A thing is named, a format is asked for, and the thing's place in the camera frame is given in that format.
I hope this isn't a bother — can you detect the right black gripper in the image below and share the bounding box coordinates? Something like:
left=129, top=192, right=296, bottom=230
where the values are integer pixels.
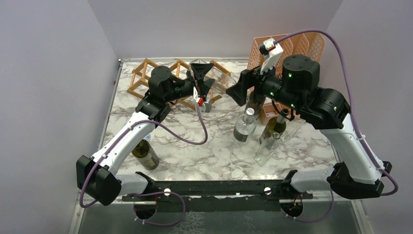
left=226, top=57, right=303, bottom=112

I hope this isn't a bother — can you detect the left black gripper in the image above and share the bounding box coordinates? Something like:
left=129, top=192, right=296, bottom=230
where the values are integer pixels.
left=164, top=63, right=215, bottom=103

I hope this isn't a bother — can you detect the square clear glass bottle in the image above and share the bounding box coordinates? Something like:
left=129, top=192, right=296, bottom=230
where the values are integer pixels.
left=189, top=59, right=237, bottom=96

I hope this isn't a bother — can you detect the slim clear glass bottle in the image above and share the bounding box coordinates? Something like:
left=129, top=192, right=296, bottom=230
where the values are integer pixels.
left=254, top=132, right=282, bottom=166

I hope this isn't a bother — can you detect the green wine bottle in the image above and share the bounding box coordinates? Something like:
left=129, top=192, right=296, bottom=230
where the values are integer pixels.
left=131, top=139, right=160, bottom=170
left=245, top=91, right=266, bottom=119
left=259, top=109, right=289, bottom=144

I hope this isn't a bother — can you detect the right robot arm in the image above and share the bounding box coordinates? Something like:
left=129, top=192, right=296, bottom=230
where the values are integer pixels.
left=226, top=55, right=392, bottom=199

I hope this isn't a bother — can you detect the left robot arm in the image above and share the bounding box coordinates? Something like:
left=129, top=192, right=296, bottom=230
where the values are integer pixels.
left=76, top=63, right=215, bottom=208

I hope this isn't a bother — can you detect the clear bottle silver cap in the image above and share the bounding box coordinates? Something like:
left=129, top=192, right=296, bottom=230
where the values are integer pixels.
left=233, top=108, right=257, bottom=143

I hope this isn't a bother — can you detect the frosted clear bottle right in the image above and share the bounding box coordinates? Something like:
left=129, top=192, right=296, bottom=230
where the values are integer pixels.
left=281, top=118, right=306, bottom=142

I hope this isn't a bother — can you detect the peach plastic file organizer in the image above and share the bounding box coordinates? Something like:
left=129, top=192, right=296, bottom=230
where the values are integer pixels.
left=247, top=33, right=328, bottom=129

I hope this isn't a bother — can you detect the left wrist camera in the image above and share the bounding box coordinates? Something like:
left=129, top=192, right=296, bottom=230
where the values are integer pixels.
left=192, top=87, right=212, bottom=113

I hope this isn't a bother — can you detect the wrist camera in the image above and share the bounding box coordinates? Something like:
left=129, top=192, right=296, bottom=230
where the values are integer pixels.
left=192, top=87, right=212, bottom=113
left=259, top=38, right=283, bottom=75

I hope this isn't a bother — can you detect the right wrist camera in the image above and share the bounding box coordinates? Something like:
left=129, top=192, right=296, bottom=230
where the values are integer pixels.
left=259, top=38, right=283, bottom=75

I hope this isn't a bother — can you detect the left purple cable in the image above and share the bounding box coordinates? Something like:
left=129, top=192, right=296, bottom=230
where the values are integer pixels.
left=79, top=103, right=209, bottom=209

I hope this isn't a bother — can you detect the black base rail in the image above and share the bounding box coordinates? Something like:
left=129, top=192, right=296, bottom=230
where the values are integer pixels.
left=122, top=175, right=313, bottom=218

